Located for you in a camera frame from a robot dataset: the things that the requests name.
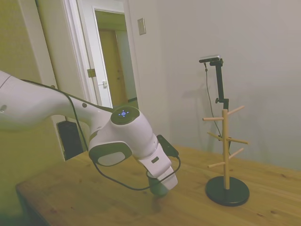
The brass door hinge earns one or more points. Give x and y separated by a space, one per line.
91 73

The black box on wall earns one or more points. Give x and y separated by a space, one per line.
70 140

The grey exterior camera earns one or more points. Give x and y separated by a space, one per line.
210 58

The metal door latch plate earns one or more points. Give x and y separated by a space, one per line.
105 84

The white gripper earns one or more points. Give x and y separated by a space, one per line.
162 169

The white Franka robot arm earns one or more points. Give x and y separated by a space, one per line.
51 106

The grey wall switch plate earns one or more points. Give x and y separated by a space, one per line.
141 26

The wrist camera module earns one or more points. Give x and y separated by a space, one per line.
168 146

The wooden mug tree black base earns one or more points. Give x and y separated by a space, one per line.
227 193

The teal ceramic mug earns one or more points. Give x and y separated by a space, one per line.
158 190

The black camera stand pole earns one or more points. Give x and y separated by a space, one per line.
220 84

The brown wooden door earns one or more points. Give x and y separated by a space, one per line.
111 68

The white door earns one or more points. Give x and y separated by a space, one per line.
77 47

